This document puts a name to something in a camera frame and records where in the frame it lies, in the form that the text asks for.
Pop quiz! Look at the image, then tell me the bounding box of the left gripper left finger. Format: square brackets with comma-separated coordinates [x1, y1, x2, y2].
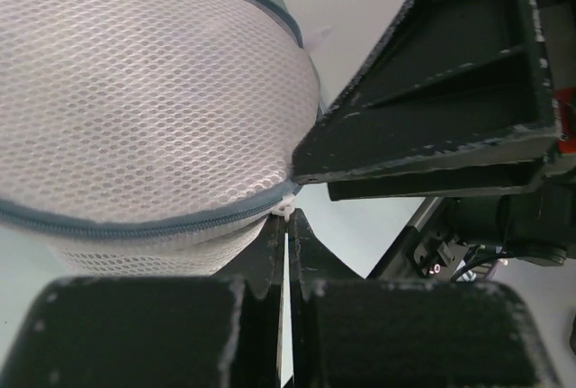
[1, 217, 285, 387]

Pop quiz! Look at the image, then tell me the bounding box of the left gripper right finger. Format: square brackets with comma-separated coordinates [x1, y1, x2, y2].
[287, 211, 561, 387]

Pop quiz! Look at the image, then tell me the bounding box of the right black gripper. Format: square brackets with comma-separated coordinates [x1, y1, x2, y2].
[292, 0, 575, 183]

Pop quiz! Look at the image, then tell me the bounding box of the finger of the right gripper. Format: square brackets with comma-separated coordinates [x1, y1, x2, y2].
[328, 158, 545, 201]

